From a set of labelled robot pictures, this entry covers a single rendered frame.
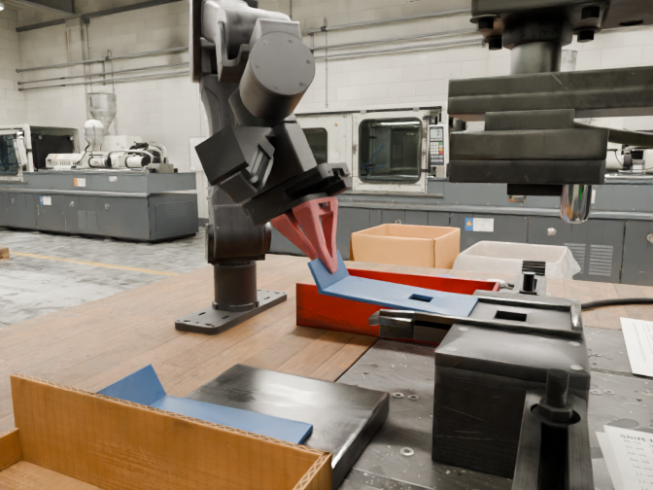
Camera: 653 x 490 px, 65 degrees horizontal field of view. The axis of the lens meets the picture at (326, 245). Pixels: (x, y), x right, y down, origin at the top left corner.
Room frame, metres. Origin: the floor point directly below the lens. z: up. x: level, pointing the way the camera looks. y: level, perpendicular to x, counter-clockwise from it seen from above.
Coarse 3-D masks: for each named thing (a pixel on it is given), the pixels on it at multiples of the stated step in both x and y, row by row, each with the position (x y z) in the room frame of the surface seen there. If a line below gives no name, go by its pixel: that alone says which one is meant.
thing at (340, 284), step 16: (320, 272) 0.49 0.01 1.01; (336, 272) 0.51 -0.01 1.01; (320, 288) 0.47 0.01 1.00; (336, 288) 0.48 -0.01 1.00; (352, 288) 0.49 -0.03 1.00; (368, 288) 0.49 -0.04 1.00; (384, 288) 0.49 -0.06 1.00; (400, 288) 0.50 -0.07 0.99; (416, 288) 0.50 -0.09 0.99; (384, 304) 0.45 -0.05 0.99; (400, 304) 0.44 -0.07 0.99; (416, 304) 0.45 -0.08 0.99; (432, 304) 0.45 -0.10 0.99; (448, 304) 0.45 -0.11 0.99; (464, 304) 0.45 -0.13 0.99
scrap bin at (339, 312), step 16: (352, 272) 0.76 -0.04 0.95; (368, 272) 0.74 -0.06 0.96; (384, 272) 0.73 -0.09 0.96; (304, 288) 0.66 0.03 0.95; (432, 288) 0.70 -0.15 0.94; (448, 288) 0.70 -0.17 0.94; (464, 288) 0.69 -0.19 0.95; (480, 288) 0.68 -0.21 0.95; (496, 288) 0.64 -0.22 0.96; (304, 304) 0.66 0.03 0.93; (320, 304) 0.65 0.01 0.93; (336, 304) 0.64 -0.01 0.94; (352, 304) 0.63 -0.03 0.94; (368, 304) 0.62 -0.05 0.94; (304, 320) 0.66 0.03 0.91; (320, 320) 0.65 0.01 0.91; (336, 320) 0.64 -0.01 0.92; (352, 320) 0.63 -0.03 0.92
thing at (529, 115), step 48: (528, 48) 0.40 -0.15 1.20; (480, 96) 0.40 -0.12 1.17; (528, 96) 0.38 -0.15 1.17; (576, 96) 0.37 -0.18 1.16; (624, 96) 0.36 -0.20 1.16; (480, 144) 0.36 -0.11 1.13; (528, 144) 0.35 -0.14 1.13; (576, 144) 0.34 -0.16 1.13; (528, 192) 0.41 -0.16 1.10; (576, 192) 0.35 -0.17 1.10
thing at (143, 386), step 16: (144, 368) 0.40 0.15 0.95; (112, 384) 0.37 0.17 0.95; (128, 384) 0.38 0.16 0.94; (144, 384) 0.40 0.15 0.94; (160, 384) 0.41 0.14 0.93; (128, 400) 0.38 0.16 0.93; (144, 400) 0.39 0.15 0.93; (160, 400) 0.40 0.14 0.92; (176, 400) 0.40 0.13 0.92; (192, 400) 0.40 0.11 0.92; (192, 416) 0.37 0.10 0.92; (208, 416) 0.37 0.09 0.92; (224, 416) 0.37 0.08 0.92; (240, 416) 0.37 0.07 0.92; (256, 416) 0.37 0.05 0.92; (272, 416) 0.37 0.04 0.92; (256, 432) 0.35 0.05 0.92; (272, 432) 0.35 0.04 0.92; (288, 432) 0.35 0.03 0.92; (304, 432) 0.35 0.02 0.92
